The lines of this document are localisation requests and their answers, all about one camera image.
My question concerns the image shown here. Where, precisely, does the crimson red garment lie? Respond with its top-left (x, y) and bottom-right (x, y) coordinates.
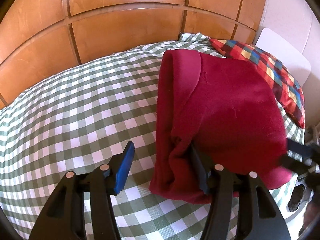
top-left (149, 49), bottom-right (292, 204)

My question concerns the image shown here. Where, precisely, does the multicolour plaid pillow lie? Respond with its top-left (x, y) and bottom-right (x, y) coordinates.
top-left (210, 38), bottom-right (305, 129)

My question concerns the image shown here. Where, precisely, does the green white checkered bedspread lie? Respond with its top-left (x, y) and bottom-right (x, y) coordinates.
top-left (0, 32), bottom-right (306, 240)

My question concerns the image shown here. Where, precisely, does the white headboard panel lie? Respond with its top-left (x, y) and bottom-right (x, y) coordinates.
top-left (256, 28), bottom-right (311, 86)

